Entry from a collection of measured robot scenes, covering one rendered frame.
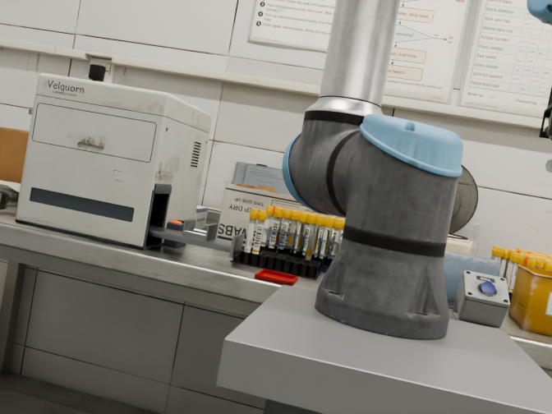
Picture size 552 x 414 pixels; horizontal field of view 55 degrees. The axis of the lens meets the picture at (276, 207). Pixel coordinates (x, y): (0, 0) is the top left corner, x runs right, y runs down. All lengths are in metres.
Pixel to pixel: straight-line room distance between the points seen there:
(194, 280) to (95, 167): 0.30
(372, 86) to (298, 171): 0.15
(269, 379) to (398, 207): 0.23
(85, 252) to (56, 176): 0.17
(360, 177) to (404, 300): 0.14
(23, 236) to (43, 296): 0.84
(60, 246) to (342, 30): 0.65
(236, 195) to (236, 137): 0.40
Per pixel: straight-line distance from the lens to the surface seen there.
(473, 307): 0.94
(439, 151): 0.58
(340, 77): 0.71
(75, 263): 1.09
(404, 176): 0.57
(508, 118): 1.59
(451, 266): 1.06
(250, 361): 0.45
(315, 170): 0.67
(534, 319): 1.02
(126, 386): 1.86
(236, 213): 1.27
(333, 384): 0.45
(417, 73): 1.61
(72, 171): 1.10
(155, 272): 0.98
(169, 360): 1.77
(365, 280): 0.57
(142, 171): 1.03
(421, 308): 0.59
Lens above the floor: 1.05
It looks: 3 degrees down
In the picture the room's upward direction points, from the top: 10 degrees clockwise
